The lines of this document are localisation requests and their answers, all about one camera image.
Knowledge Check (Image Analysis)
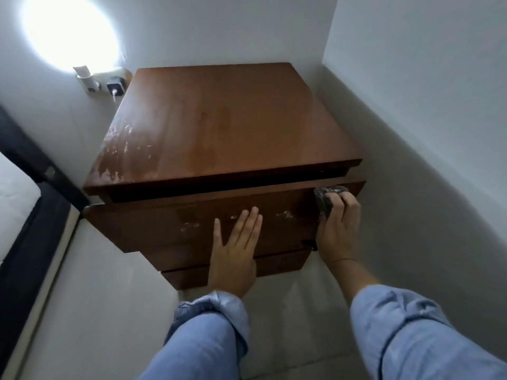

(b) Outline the brown wooden drawer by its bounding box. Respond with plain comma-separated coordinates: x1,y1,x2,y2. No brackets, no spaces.
160,249,314,292
85,179,367,262

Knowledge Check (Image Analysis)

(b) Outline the person's left hand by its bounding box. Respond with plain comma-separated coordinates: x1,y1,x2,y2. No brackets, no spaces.
207,206,264,300

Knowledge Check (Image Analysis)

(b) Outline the white mattress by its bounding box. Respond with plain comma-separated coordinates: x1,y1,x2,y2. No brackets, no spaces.
0,152,43,262

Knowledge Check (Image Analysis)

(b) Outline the brown wooden nightstand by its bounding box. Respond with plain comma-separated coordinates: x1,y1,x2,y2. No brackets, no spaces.
82,62,367,292

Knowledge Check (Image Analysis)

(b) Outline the white wall socket plate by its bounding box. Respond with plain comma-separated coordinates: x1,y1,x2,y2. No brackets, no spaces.
81,68,132,96

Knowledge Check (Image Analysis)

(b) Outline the black plug charger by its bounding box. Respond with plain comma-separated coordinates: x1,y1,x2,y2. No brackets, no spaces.
106,77,126,100

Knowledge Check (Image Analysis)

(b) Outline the person's right forearm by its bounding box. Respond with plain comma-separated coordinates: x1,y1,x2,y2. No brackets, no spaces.
327,257,507,380

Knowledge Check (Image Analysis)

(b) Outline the person's right hand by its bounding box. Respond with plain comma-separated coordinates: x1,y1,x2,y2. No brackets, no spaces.
316,191,362,266

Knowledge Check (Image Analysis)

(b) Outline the dark bed frame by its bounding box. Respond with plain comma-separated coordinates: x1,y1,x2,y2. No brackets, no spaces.
0,104,90,370

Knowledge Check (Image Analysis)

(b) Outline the person's left forearm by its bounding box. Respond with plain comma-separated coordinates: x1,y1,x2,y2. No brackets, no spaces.
137,290,251,380

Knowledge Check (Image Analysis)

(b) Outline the grey cleaning cloth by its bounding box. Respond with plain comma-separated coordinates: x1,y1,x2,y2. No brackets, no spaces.
314,185,349,223

